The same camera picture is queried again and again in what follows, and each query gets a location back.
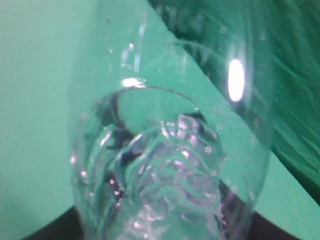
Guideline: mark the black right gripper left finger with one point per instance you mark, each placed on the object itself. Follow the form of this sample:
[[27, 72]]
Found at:
[[66, 227]]

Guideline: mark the clear plastic water bottle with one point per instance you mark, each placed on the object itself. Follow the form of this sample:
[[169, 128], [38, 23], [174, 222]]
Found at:
[[170, 119]]

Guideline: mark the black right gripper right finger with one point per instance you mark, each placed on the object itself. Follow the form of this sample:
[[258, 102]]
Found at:
[[263, 229]]

